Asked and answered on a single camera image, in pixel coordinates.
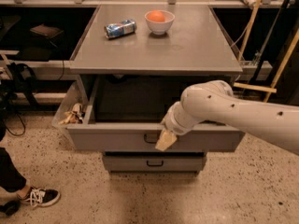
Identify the orange fruit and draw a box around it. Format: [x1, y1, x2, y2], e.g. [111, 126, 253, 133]
[147, 10, 165, 22]

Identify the grey top drawer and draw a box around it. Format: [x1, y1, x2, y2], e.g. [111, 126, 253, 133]
[65, 77, 246, 153]

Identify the black wheel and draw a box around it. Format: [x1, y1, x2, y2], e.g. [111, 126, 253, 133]
[0, 201, 20, 217]

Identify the grey drawer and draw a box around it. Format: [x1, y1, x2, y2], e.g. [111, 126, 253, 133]
[65, 77, 246, 153]
[102, 152, 206, 173]

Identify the blue crushed soda can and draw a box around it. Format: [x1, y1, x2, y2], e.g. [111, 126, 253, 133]
[104, 19, 137, 39]

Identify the black box on shelf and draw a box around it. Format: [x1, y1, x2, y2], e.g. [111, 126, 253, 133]
[30, 24, 64, 39]

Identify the white bowl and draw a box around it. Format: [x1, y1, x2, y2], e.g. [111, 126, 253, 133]
[145, 10, 175, 35]

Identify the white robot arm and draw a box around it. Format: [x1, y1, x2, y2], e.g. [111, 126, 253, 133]
[156, 80, 299, 154]

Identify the grey drawer cabinet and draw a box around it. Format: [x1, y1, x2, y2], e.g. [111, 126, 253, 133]
[69, 4, 243, 175]

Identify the grey bottom drawer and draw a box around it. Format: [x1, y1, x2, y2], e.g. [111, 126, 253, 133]
[102, 152, 206, 173]

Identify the black white sneaker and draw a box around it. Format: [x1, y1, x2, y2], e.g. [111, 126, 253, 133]
[17, 186, 61, 208]

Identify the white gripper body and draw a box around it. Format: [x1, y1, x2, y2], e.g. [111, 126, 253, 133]
[162, 102, 203, 135]

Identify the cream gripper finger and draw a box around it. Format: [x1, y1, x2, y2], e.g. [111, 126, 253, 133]
[155, 129, 177, 151]

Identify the clear plastic bin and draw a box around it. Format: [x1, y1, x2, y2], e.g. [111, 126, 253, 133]
[52, 82, 86, 130]

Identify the person's dark trouser leg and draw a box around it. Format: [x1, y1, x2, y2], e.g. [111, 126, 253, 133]
[0, 147, 26, 196]

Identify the wooden stick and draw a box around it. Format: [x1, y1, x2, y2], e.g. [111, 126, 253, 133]
[238, 0, 262, 62]

